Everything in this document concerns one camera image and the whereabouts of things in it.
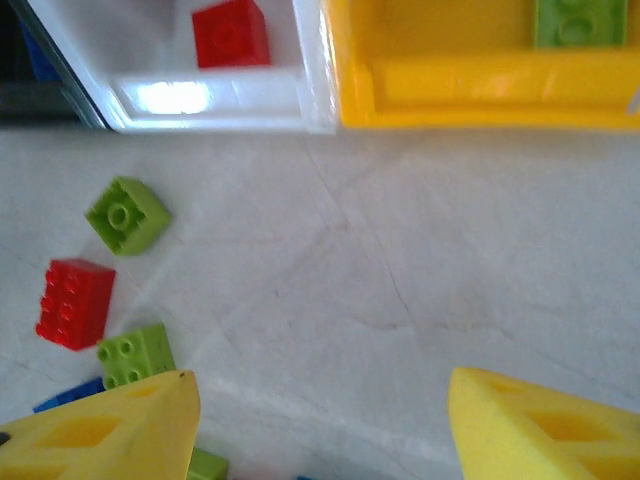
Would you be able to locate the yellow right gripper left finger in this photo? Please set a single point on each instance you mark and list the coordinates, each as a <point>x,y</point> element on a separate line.
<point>100,440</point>

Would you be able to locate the green small lego brick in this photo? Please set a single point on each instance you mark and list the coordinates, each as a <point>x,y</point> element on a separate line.
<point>207,467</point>

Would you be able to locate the green long lego brick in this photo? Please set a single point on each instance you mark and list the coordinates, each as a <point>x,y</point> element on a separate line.
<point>580,25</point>
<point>135,355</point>

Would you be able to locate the green square lego brick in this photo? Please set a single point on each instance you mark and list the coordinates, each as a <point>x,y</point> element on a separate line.
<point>127,220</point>

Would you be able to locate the yellow plastic storage bin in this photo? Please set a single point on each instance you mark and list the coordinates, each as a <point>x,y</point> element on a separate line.
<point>475,90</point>

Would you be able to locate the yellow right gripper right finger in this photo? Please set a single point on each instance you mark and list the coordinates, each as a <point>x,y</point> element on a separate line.
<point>500,440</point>

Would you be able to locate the red long lego brick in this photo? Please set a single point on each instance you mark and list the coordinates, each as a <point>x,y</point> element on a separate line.
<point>75,305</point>

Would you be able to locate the blue small lego brick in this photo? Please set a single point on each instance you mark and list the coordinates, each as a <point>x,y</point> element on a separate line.
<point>40,60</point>
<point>70,397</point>

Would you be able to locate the white plastic storage bin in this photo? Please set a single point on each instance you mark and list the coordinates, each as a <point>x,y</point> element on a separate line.
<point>225,100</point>

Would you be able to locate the red small lego brick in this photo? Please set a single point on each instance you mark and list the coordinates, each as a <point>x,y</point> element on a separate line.
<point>230,35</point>

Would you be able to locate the black plastic storage bin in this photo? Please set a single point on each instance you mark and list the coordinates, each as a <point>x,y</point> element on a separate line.
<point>30,105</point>

